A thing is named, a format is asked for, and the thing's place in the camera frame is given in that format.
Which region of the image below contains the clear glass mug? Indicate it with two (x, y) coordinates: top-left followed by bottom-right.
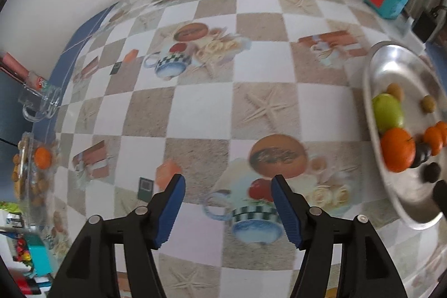
(18, 84), (62, 123)

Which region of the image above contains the brown longan in plate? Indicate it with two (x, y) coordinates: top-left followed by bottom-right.
(386, 82), (405, 102)

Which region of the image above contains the black power adapter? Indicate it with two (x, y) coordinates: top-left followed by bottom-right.
(412, 10), (438, 43)

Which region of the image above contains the green mango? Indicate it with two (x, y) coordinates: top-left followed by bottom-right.
(372, 93), (405, 134)

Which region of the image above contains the orange tangerine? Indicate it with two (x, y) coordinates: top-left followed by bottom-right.
(436, 121), (447, 147)
(423, 126), (443, 156)
(380, 128), (416, 173)

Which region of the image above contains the large steel plate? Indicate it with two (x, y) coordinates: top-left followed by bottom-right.
(363, 42), (446, 230)

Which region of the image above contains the checkered printed tablecloth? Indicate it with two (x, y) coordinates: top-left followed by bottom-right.
(43, 0), (446, 297)

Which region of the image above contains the brown longan fruit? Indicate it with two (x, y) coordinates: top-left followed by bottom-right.
(420, 94), (436, 114)

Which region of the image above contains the dark plum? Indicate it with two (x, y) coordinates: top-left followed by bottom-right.
(411, 142), (431, 169)
(422, 162), (441, 183)
(432, 180), (447, 217)

